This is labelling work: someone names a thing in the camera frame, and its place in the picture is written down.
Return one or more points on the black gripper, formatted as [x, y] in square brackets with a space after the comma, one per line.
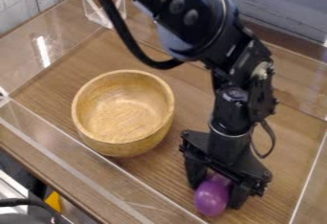
[224, 153]

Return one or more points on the purple toy eggplant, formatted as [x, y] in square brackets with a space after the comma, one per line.
[211, 195]

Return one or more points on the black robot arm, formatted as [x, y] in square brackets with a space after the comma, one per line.
[200, 30]

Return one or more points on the brown wooden bowl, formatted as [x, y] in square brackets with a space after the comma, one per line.
[123, 112]

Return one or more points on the yellow black device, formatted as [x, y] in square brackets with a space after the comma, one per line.
[51, 199]

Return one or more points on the clear acrylic tray wall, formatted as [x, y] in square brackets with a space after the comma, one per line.
[54, 54]

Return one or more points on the clear acrylic corner bracket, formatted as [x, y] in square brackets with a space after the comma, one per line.
[96, 15]

